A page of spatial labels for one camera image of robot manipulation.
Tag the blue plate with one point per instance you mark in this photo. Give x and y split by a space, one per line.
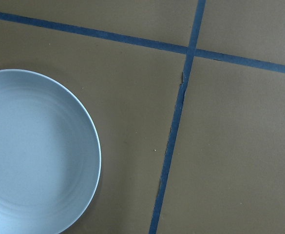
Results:
50 157

